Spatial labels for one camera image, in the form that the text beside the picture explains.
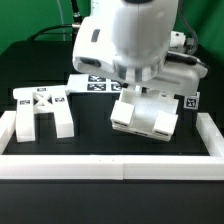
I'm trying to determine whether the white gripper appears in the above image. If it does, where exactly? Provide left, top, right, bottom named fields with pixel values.
left=146, top=51, right=208, bottom=96

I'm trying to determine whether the white chair seat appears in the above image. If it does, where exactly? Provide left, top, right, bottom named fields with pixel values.
left=112, top=88, right=178, bottom=141

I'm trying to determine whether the white chair back frame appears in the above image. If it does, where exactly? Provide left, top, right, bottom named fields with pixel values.
left=13, top=85, right=74, bottom=142

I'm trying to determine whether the white nut cube right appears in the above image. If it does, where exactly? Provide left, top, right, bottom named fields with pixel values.
left=184, top=92, right=200, bottom=110

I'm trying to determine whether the white U-shaped fence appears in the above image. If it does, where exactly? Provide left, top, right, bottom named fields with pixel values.
left=0, top=113, right=224, bottom=180

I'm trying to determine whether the white marker base plate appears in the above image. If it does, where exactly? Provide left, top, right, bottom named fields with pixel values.
left=67, top=74, right=128, bottom=93

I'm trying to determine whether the black cable with connector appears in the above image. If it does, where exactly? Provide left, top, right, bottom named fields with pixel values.
left=27, top=22, right=87, bottom=42

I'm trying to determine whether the black upright cable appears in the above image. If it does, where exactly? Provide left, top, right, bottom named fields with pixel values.
left=70, top=0, right=83, bottom=24

